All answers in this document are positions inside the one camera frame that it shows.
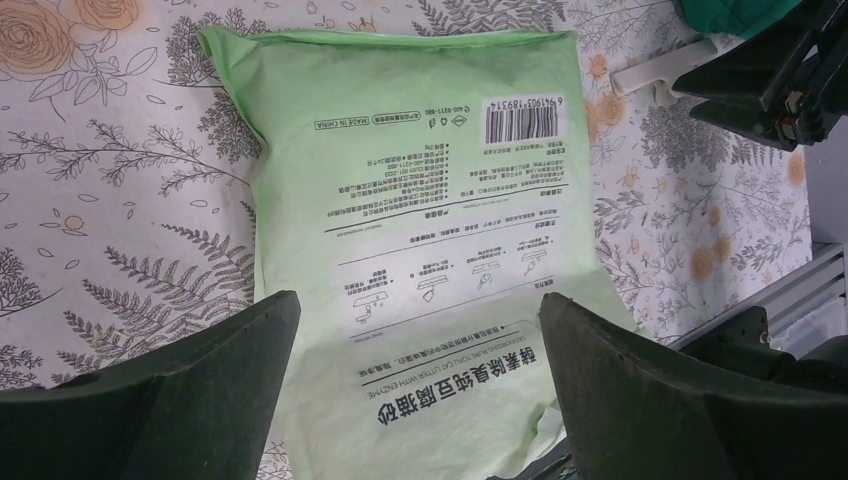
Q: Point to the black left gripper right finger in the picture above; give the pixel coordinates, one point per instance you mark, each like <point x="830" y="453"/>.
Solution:
<point x="636" y="410"/>

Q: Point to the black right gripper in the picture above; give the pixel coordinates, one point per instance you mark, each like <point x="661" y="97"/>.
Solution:
<point x="795" y="70"/>

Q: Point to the green cat litter bag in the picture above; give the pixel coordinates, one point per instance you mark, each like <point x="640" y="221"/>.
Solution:
<point x="420" y="195"/>

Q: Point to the crumpled green garment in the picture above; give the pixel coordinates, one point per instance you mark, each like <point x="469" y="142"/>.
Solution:
<point x="740" y="18"/>

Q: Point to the beige bag sealing clip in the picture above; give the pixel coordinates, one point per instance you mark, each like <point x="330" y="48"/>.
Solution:
<point x="663" y="71"/>

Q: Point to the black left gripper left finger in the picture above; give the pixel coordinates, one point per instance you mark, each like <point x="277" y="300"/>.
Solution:
<point x="198" y="408"/>

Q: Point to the floral patterned mat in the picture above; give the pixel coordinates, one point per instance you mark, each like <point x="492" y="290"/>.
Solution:
<point x="125" y="210"/>

